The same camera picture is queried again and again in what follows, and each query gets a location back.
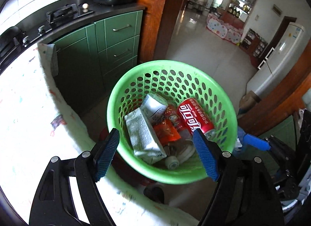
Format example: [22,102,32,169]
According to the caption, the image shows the clear bottle with white cap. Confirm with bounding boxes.
[163,141,197,170]

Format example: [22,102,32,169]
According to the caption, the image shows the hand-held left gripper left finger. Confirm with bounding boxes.
[29,127,121,226]

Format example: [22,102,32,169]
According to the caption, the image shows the dark slipper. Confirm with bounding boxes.
[143,184,166,204]

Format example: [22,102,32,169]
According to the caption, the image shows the white printed drink carton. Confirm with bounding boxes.
[124,107,168,164]

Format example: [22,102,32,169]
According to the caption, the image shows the white refrigerator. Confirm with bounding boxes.
[246,22,305,98]

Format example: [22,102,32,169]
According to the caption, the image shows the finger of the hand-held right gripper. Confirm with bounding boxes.
[243,134,271,151]

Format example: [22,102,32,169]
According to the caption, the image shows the green kitchen cabinets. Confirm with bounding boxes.
[47,10,144,117]

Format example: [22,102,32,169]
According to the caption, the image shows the cardboard box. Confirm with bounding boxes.
[239,90,261,114]

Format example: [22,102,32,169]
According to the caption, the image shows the red cola can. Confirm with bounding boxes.
[177,98,216,139]

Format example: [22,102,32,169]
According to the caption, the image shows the printed tablecloth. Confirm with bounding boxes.
[0,43,200,226]

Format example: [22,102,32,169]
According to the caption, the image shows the wooden door frame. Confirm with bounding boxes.
[135,0,197,63]

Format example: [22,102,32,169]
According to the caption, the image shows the black gas stove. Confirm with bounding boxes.
[0,3,94,63]

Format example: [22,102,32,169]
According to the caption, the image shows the brown wooden partition frame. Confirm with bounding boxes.
[239,46,311,136]

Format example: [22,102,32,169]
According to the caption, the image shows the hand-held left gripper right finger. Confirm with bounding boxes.
[192,128,285,226]

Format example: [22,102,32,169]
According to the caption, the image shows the polka-dot play tent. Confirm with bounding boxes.
[206,13,243,44]

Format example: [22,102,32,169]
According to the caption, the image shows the dark wooden shelf cabinet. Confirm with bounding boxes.
[239,28,269,68]

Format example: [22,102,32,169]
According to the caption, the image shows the red snack packet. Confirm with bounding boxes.
[153,119,182,147]

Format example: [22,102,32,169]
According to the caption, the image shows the wall display shelves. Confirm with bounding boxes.
[220,0,258,30]

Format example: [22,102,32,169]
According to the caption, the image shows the green plastic basket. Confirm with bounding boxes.
[107,60,238,185]

